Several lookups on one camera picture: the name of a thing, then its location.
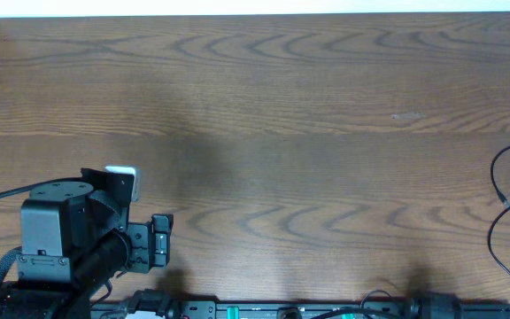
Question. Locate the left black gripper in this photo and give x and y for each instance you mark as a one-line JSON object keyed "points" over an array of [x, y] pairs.
{"points": [[153, 239]]}

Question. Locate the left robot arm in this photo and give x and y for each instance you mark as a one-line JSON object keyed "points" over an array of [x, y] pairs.
{"points": [[75, 237]]}

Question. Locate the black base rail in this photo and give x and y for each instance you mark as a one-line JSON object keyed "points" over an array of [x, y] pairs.
{"points": [[376, 304]]}

